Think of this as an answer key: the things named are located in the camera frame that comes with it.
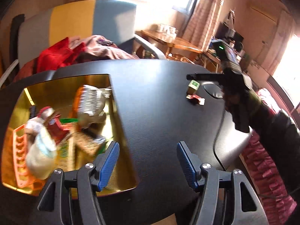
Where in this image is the small green box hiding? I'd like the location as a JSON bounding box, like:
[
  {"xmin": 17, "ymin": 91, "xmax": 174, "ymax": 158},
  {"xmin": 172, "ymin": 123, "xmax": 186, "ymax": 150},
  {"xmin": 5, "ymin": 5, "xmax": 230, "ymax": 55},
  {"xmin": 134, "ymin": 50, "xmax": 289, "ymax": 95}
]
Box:
[{"xmin": 187, "ymin": 80, "xmax": 200, "ymax": 96}]

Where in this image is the pink curtain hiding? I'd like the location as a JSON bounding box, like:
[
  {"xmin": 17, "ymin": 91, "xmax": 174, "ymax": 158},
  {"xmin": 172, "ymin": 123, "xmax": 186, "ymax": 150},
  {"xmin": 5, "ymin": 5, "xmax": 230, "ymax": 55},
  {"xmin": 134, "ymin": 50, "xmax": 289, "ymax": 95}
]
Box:
[{"xmin": 185, "ymin": 0, "xmax": 225, "ymax": 52}]

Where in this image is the orange plastic tray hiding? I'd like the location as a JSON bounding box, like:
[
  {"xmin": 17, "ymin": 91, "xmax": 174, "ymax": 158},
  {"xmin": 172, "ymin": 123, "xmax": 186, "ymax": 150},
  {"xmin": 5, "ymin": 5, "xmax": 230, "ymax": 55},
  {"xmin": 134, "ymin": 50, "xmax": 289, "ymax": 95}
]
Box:
[{"xmin": 12, "ymin": 124, "xmax": 47, "ymax": 189}]

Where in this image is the gold box container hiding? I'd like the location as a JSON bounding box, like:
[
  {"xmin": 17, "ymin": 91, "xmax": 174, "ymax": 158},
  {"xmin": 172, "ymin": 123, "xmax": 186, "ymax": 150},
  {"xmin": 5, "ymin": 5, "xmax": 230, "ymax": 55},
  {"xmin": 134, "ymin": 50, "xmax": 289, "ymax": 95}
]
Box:
[{"xmin": 1, "ymin": 74, "xmax": 140, "ymax": 196}]

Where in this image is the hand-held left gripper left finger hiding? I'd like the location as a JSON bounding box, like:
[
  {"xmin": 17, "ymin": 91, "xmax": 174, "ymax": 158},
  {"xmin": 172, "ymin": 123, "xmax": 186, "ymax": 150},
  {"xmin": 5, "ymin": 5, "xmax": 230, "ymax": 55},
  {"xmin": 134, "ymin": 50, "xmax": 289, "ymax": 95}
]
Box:
[{"xmin": 37, "ymin": 141, "xmax": 120, "ymax": 225}]

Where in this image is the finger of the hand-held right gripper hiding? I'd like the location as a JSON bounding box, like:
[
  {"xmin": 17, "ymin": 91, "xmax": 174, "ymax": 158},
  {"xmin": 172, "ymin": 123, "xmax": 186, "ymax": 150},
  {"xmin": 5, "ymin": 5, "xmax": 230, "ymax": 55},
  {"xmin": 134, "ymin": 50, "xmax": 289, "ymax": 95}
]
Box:
[{"xmin": 186, "ymin": 73, "xmax": 225, "ymax": 81}]

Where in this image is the white sock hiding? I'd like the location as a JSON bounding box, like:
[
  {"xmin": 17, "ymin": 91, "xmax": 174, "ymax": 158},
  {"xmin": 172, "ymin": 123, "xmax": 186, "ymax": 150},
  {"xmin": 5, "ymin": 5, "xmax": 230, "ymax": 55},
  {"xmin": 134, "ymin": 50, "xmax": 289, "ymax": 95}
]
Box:
[{"xmin": 25, "ymin": 122, "xmax": 58, "ymax": 180}]

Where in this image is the round wooden table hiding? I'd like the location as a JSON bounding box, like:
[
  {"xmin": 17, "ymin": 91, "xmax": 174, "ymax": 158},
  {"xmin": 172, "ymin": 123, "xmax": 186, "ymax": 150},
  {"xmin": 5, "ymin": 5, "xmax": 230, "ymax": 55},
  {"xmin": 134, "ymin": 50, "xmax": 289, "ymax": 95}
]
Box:
[{"xmin": 141, "ymin": 30, "xmax": 203, "ymax": 59}]

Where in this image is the pink cloth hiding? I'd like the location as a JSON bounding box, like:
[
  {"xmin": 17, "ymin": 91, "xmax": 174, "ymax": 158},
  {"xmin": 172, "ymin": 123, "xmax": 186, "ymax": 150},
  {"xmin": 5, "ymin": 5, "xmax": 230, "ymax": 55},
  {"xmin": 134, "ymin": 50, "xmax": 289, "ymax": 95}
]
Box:
[{"xmin": 75, "ymin": 35, "xmax": 141, "ymax": 62}]

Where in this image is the orange snack packet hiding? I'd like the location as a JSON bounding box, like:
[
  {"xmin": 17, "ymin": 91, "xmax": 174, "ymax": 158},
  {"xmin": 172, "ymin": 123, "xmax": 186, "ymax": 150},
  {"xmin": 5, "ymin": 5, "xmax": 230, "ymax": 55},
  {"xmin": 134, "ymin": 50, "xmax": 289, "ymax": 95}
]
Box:
[{"xmin": 73, "ymin": 84, "xmax": 113, "ymax": 129}]

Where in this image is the pink ruffled blanket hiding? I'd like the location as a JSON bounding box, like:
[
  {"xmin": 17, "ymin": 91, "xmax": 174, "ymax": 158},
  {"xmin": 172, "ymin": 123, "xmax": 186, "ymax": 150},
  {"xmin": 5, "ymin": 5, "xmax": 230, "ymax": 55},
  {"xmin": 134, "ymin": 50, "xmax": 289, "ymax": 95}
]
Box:
[{"xmin": 241, "ymin": 88, "xmax": 298, "ymax": 225}]

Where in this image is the small red packet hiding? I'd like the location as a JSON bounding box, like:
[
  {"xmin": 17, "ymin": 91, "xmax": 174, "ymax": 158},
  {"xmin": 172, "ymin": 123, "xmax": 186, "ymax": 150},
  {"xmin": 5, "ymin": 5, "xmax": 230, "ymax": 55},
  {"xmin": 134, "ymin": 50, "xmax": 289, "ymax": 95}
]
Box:
[{"xmin": 186, "ymin": 94, "xmax": 205, "ymax": 105}]

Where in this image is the yellow and blue chair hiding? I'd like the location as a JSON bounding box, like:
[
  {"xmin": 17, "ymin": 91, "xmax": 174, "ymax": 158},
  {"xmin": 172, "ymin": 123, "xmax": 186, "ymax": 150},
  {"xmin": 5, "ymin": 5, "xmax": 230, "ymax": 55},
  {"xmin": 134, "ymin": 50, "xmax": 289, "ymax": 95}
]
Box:
[{"xmin": 0, "ymin": 0, "xmax": 167, "ymax": 85}]

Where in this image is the person's right hand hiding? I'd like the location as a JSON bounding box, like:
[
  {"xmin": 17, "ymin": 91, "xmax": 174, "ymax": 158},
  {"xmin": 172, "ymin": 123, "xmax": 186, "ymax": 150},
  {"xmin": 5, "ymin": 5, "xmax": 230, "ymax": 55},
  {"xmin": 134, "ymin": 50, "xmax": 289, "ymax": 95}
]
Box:
[{"xmin": 224, "ymin": 90, "xmax": 248, "ymax": 118}]

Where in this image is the clear cracker packet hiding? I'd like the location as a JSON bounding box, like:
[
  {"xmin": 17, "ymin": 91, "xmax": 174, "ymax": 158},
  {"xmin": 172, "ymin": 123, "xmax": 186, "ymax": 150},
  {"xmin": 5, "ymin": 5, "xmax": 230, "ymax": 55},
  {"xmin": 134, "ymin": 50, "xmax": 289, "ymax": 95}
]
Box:
[
  {"xmin": 70, "ymin": 127, "xmax": 108, "ymax": 160},
  {"xmin": 56, "ymin": 141, "xmax": 73, "ymax": 158}
]

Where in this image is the red cloth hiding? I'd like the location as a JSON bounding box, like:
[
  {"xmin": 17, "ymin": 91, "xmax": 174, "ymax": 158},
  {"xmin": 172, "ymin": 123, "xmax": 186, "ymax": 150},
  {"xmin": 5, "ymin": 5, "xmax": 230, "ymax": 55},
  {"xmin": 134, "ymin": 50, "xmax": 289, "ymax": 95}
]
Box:
[{"xmin": 36, "ymin": 37, "xmax": 87, "ymax": 72}]

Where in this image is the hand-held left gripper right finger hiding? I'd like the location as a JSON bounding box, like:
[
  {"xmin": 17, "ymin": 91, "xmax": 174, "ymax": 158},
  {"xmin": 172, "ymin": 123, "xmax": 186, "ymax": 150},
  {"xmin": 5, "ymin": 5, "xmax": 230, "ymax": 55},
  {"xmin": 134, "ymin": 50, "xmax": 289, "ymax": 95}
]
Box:
[{"xmin": 176, "ymin": 141, "xmax": 270, "ymax": 225}]

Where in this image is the glass cup tray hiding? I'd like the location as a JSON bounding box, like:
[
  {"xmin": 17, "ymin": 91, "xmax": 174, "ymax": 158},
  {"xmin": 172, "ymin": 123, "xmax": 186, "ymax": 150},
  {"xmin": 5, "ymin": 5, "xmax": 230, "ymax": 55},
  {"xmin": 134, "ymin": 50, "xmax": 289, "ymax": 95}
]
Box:
[{"xmin": 157, "ymin": 23, "xmax": 177, "ymax": 37}]

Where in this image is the red snack packet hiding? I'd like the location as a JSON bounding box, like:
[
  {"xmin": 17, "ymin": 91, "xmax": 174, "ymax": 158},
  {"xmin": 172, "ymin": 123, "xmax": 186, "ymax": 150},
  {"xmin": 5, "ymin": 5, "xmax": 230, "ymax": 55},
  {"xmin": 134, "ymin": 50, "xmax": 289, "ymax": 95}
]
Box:
[{"xmin": 46, "ymin": 112, "xmax": 78, "ymax": 146}]

